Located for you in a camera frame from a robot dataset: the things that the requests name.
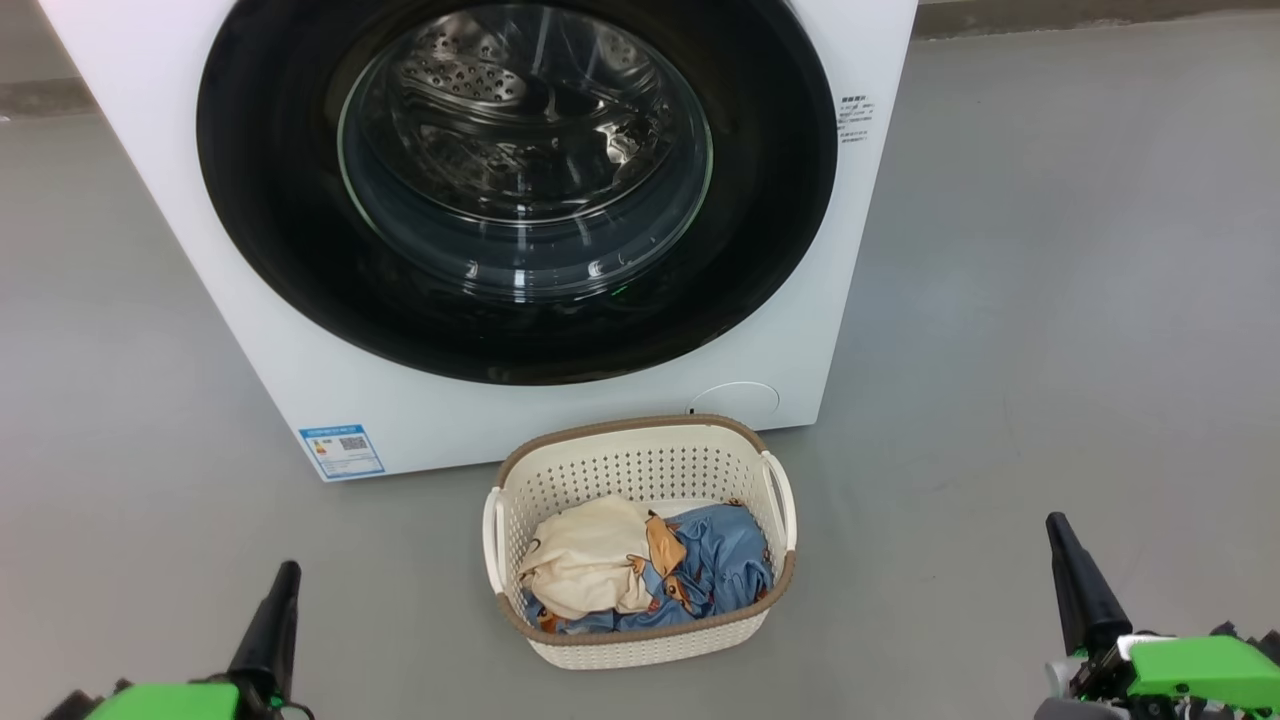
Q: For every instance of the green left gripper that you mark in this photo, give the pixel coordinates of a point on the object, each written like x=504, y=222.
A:
x=160, y=703

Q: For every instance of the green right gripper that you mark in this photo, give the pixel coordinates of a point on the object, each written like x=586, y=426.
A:
x=1200, y=670

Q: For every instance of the cream printed garment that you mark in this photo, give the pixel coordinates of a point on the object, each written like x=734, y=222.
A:
x=585, y=560

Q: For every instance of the blue fox print garment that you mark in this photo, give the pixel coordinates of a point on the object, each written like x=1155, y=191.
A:
x=720, y=560

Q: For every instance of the black glass washer door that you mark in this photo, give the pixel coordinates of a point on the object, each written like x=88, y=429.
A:
x=270, y=200

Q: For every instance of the white front-load washing machine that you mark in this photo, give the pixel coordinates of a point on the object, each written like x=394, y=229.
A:
x=150, y=150

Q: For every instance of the stainless steel washing machine drum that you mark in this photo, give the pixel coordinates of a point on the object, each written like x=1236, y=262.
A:
x=520, y=110

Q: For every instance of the blue energy label sticker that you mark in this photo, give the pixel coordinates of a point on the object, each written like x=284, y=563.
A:
x=342, y=452

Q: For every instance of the round white filter cover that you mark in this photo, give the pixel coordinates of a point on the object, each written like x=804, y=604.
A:
x=735, y=400

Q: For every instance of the cream perforated laundry basket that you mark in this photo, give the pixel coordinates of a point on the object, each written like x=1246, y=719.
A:
x=640, y=460

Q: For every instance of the black text info sticker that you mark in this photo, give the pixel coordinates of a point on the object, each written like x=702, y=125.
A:
x=856, y=120

